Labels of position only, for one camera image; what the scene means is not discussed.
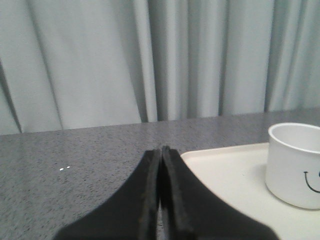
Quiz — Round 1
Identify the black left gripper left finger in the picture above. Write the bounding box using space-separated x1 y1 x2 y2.
54 149 161 240

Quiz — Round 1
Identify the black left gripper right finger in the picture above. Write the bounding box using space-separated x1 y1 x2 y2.
161 146 278 240

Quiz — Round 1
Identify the white smiley mug black handle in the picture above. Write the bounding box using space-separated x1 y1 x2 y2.
265 122 320 210

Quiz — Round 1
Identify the cream rectangular plastic tray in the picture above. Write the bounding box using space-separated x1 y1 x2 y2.
181 143 320 240

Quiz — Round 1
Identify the pale green curtain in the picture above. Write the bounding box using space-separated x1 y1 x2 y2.
0 0 320 135

